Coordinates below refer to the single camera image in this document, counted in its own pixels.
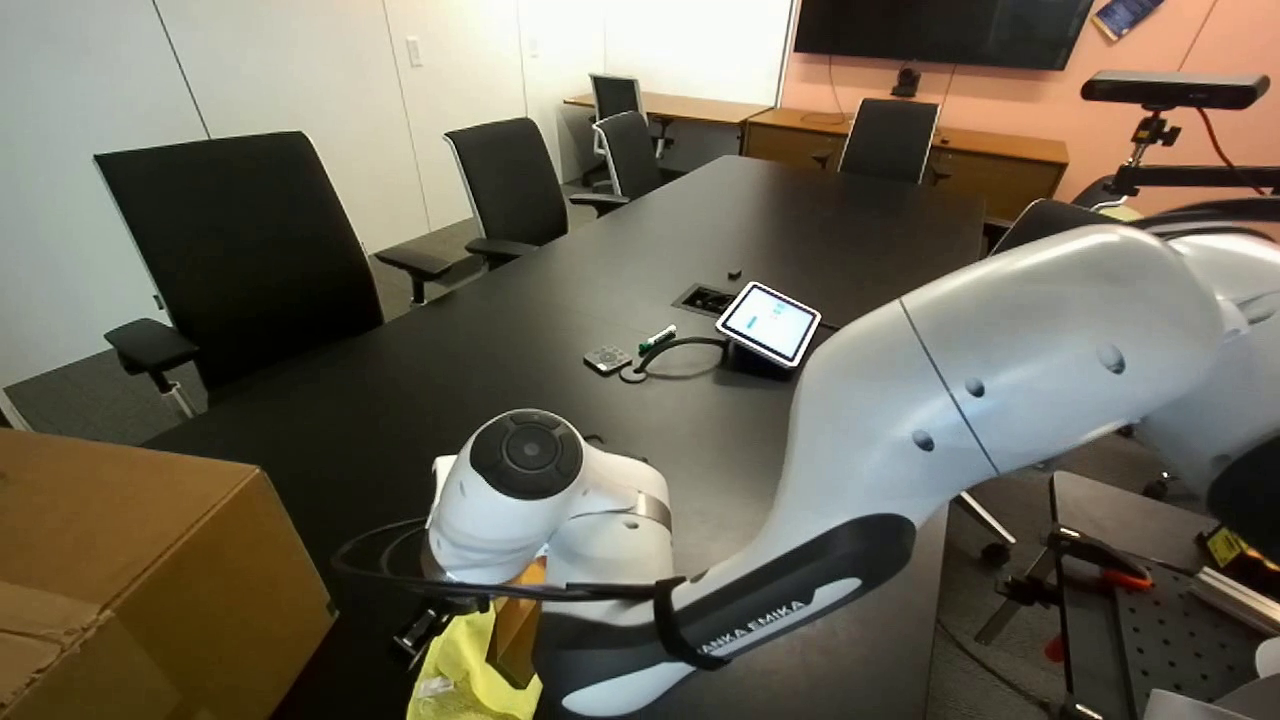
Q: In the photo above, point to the black wall television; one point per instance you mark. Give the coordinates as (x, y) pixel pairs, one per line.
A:
(1001, 32)

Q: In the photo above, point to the far end black chair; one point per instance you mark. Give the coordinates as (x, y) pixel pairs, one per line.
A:
(889, 136)

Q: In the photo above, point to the right black office chair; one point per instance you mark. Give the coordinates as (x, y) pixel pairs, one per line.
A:
(1045, 219)

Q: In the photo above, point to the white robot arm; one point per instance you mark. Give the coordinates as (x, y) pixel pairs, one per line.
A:
(979, 374)

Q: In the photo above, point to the white tablet on stand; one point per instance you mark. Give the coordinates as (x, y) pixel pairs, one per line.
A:
(768, 323)

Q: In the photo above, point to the black office chair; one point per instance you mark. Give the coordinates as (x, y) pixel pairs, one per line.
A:
(513, 194)
(1045, 219)
(250, 252)

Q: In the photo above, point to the yellow cloth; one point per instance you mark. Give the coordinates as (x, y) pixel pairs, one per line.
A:
(459, 682)

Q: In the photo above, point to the brown cardboard box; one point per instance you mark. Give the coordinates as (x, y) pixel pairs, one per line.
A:
(144, 584)

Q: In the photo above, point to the black camera on stand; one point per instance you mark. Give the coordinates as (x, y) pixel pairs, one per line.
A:
(1157, 94)

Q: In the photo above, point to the near left black office chair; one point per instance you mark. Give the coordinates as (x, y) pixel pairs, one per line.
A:
(250, 252)

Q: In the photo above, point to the small black remote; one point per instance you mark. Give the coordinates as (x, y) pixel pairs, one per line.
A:
(606, 362)

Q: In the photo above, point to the far left black chair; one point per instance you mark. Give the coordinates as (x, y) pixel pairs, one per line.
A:
(626, 143)

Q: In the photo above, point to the red handled pliers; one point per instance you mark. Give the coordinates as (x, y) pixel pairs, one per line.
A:
(1112, 566)

